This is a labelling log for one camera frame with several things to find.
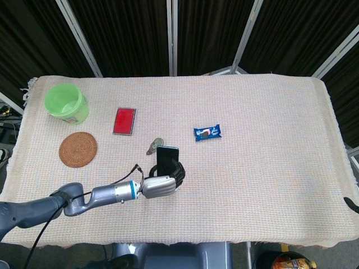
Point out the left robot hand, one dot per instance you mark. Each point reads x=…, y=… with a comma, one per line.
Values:
x=161, y=188

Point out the green plastic bucket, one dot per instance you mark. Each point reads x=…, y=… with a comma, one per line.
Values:
x=67, y=104

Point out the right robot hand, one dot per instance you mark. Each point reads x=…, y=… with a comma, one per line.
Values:
x=352, y=205

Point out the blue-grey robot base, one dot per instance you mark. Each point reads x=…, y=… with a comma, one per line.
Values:
x=179, y=256

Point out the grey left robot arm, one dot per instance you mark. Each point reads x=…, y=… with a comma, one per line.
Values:
x=84, y=200

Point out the beige woven tablecloth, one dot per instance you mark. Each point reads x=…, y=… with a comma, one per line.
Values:
x=238, y=182

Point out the red ink pad case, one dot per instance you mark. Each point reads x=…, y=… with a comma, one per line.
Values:
x=124, y=122

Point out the grey correction tape dispenser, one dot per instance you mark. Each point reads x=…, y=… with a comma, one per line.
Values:
x=153, y=144

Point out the black smartphone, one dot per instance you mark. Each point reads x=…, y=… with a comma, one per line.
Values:
x=166, y=159

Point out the round woven rattan coaster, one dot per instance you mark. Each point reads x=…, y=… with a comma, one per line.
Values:
x=78, y=150

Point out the metal table leg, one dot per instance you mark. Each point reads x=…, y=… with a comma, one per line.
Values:
x=249, y=256

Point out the orange snack bag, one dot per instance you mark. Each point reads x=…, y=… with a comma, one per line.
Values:
x=293, y=261

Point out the blue cookie packet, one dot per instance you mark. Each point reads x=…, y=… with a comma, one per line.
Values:
x=207, y=133

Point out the white screen frame post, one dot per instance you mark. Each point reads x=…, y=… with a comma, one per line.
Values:
x=245, y=39
x=336, y=53
x=172, y=36
x=80, y=39
x=9, y=102

